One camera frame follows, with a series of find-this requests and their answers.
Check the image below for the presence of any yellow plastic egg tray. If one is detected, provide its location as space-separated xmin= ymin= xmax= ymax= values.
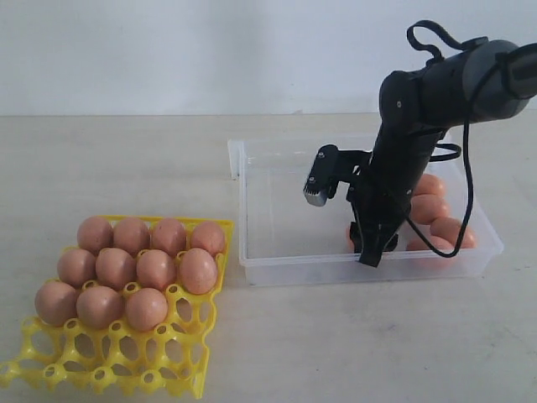
xmin=1 ymin=246 xmax=230 ymax=399

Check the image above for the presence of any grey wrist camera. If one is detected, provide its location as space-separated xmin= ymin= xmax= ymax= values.
xmin=303 ymin=144 xmax=341 ymax=207

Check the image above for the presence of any clear plastic bin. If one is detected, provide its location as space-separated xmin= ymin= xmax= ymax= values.
xmin=227 ymin=133 xmax=503 ymax=286

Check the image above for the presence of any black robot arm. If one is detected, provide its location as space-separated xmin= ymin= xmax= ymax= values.
xmin=347 ymin=39 xmax=536 ymax=267

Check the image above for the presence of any brown egg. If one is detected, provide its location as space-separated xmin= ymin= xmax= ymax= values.
xmin=76 ymin=285 xmax=124 ymax=329
xmin=113 ymin=217 xmax=150 ymax=257
xmin=346 ymin=222 xmax=362 ymax=254
xmin=414 ymin=173 xmax=446 ymax=197
xmin=57 ymin=249 xmax=96 ymax=288
xmin=137 ymin=249 xmax=177 ymax=290
xmin=76 ymin=216 xmax=113 ymax=254
xmin=406 ymin=236 xmax=453 ymax=252
xmin=34 ymin=281 xmax=79 ymax=327
xmin=430 ymin=217 xmax=477 ymax=249
xmin=151 ymin=217 xmax=187 ymax=257
xmin=96 ymin=248 xmax=137 ymax=290
xmin=178 ymin=248 xmax=218 ymax=295
xmin=190 ymin=221 xmax=226 ymax=256
xmin=409 ymin=194 xmax=450 ymax=225
xmin=125 ymin=288 xmax=168 ymax=332

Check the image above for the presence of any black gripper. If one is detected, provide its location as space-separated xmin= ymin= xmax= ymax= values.
xmin=346 ymin=159 xmax=415 ymax=267

